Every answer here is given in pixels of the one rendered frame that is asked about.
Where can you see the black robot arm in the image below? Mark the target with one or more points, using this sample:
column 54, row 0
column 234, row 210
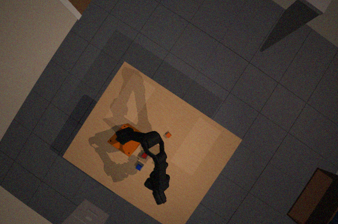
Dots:
column 160, row 182

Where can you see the red button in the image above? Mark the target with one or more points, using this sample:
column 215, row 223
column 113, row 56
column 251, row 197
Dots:
column 144, row 155

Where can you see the blue button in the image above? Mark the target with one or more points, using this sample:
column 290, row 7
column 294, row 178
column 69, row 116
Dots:
column 139, row 166

